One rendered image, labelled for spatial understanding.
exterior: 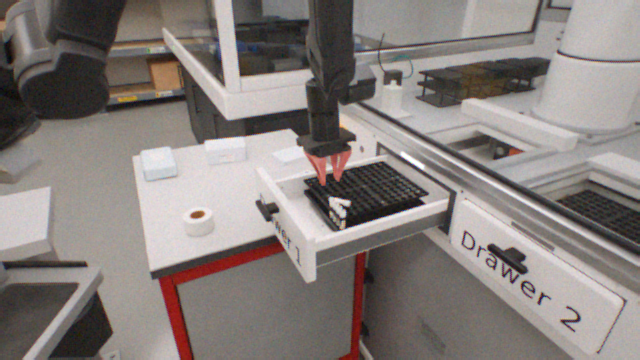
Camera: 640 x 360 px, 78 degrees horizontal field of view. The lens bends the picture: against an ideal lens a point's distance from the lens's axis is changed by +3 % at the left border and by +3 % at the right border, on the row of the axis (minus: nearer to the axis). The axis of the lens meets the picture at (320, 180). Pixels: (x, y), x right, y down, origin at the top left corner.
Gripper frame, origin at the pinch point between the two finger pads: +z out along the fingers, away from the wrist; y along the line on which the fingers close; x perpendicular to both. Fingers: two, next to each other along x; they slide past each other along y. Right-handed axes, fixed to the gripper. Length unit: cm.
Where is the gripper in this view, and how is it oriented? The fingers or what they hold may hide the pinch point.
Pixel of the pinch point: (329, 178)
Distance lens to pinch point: 77.0
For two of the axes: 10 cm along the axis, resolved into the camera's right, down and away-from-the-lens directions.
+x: 4.3, 3.8, -8.2
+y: -9.0, 2.7, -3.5
